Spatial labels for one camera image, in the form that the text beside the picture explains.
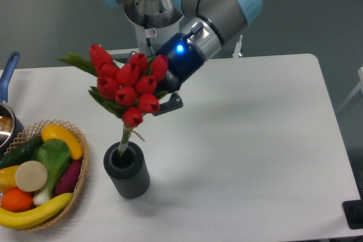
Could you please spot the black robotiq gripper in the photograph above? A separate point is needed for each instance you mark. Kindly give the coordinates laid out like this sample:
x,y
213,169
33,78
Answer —
x,y
183,60

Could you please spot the red tulip bouquet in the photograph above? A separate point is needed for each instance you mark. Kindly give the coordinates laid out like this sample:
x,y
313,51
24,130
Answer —
x,y
129,92

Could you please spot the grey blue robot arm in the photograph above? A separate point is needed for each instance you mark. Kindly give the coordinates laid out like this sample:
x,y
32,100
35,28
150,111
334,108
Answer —
x,y
187,32

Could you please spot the dark grey ribbed vase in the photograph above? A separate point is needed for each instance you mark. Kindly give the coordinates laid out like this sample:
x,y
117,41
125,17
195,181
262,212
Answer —
x,y
128,171

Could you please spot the green bok choy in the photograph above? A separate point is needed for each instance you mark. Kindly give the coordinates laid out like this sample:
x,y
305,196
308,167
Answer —
x,y
54,155

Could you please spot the woven wicker basket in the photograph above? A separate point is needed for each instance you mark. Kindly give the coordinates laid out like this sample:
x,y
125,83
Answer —
x,y
35,130

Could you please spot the purple sweet potato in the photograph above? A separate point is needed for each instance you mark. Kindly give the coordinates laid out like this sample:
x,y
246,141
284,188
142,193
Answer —
x,y
69,179

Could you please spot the green cucumber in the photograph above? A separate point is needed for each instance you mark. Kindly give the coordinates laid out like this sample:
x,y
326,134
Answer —
x,y
22,153

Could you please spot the beige round disc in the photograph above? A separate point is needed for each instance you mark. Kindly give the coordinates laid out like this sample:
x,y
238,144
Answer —
x,y
31,176

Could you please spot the yellow pepper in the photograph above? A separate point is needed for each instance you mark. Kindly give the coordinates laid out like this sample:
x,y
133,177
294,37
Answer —
x,y
7,178

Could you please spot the orange fruit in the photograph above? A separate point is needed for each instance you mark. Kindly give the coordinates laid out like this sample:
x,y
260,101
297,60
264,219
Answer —
x,y
16,200

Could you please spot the yellow banana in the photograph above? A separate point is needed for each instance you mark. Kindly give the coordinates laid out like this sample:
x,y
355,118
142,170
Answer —
x,y
38,215

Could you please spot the black device at table edge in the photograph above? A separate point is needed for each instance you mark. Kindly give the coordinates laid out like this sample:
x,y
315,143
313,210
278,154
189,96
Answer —
x,y
353,213

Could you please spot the blue handled saucepan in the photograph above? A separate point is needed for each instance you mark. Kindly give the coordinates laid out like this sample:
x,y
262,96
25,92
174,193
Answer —
x,y
10,124

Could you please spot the white frame at right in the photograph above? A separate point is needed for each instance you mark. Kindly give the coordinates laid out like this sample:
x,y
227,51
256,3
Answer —
x,y
353,97

